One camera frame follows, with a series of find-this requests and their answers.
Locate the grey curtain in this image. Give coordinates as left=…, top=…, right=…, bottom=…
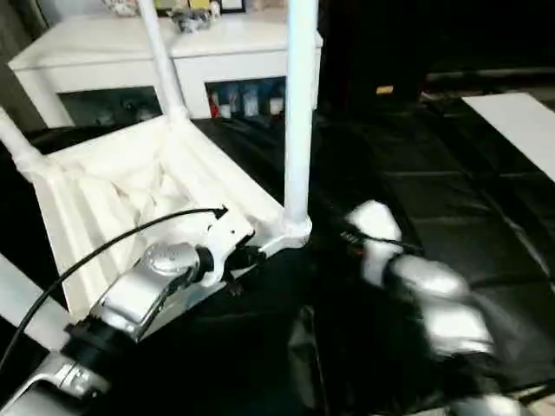
left=0, top=0, right=58, bottom=131

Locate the white plastic table top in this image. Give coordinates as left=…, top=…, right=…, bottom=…
left=16, top=115, right=314, bottom=331

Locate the white flat board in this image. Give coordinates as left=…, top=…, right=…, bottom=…
left=460, top=92, right=555, bottom=184

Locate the black tripod leg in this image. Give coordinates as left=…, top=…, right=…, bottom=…
left=511, top=384, right=548, bottom=400

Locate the white cabinet with glass doors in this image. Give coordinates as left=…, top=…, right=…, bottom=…
left=8, top=16, right=325, bottom=130

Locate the floral patterned pot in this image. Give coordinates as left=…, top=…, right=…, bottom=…
left=102, top=0, right=140, bottom=17

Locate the white plastic table leg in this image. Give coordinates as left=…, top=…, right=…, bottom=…
left=0, top=254, right=75, bottom=350
left=0, top=107, right=45, bottom=175
left=137, top=0, right=191, bottom=123
left=282, top=0, right=323, bottom=226

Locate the black tangled bundle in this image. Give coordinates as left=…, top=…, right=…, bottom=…
left=172, top=10, right=214, bottom=36

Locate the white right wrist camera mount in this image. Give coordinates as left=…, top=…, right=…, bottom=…
left=346, top=200, right=405, bottom=288

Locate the black left wrist camera cable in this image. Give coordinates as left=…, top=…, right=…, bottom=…
left=0, top=205, right=230, bottom=361

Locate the black work mat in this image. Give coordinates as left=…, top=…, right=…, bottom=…
left=0, top=97, right=555, bottom=416

